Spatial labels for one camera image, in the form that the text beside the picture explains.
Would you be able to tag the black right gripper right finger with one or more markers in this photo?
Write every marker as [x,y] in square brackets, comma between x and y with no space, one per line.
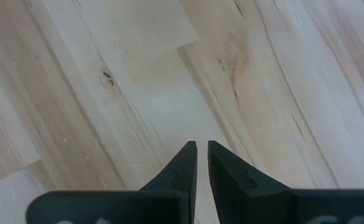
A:
[262,205]

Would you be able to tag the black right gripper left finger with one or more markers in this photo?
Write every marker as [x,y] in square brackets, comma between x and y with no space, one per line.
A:
[156,205]

